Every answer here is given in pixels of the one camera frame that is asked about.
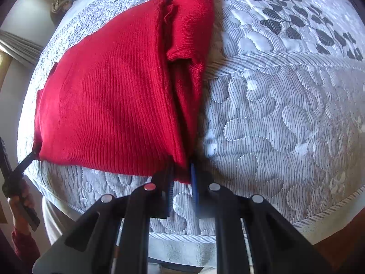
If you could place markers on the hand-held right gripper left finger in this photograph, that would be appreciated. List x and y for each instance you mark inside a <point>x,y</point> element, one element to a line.
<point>162,199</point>

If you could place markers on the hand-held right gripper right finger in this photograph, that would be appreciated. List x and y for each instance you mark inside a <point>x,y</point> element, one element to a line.
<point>194,188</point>

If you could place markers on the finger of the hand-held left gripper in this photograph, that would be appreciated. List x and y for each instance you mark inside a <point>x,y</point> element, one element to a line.
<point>27,164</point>

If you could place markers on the red knitted sweater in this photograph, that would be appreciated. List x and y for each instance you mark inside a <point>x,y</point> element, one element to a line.
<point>108,91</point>

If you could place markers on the person's left forearm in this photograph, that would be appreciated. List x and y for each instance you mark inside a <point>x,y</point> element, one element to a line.
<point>25,245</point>

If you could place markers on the person's left hand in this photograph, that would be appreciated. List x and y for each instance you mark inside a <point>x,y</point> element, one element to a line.
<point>17,211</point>

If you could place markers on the person's white pants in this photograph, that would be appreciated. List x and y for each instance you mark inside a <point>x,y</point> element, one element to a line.
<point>57,222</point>

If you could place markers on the grey quilted leaf-print bedspread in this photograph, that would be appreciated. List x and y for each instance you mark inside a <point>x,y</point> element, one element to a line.
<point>271,120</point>

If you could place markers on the grey curtain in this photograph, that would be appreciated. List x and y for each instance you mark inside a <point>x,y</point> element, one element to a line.
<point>20,47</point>

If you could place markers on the beige floral cloth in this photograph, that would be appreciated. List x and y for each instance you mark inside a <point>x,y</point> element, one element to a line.
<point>60,4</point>

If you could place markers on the window with wooden frame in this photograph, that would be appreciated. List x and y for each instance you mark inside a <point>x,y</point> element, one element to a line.
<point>4,68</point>

